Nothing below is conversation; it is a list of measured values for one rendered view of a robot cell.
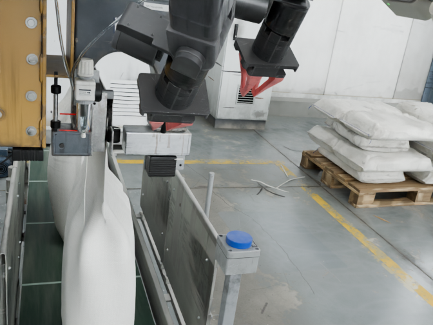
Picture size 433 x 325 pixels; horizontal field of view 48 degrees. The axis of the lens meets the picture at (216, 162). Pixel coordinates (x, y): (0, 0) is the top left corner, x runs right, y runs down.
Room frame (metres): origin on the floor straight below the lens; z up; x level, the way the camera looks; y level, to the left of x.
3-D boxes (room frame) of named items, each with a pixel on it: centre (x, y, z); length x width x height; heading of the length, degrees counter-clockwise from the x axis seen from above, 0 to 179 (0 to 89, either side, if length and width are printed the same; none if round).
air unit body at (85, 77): (0.92, 0.27, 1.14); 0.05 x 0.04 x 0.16; 111
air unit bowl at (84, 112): (0.92, 0.27, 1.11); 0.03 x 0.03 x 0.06
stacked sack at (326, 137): (3.88, -1.08, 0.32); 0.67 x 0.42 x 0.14; 115
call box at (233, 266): (0.99, -0.07, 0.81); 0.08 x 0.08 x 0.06; 21
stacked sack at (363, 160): (3.51, -1.22, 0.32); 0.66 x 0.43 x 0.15; 113
